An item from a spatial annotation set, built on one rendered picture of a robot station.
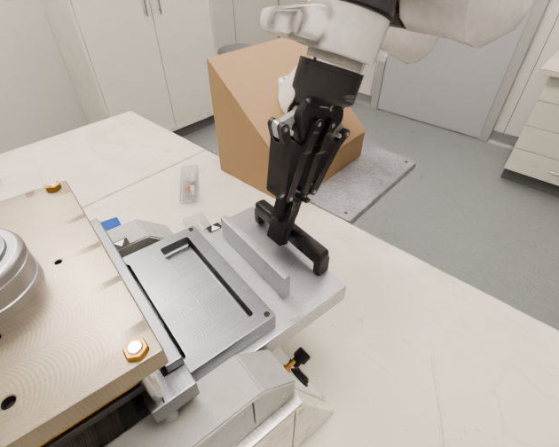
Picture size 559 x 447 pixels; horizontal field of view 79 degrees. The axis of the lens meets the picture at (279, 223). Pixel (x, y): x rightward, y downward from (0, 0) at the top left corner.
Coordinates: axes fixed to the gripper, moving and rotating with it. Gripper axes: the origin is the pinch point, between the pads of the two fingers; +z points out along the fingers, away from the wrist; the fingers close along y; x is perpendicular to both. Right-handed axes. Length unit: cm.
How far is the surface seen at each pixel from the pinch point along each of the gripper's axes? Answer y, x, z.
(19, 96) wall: 7, 252, 54
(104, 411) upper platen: -25.9, -9.5, 9.3
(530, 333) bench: 43, -31, 14
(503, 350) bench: 35.8, -29.3, 16.2
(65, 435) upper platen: -28.7, -9.4, 10.2
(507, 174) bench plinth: 247, 25, 15
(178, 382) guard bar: -21.1, -12.1, 5.8
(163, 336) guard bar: -20.7, -8.1, 4.5
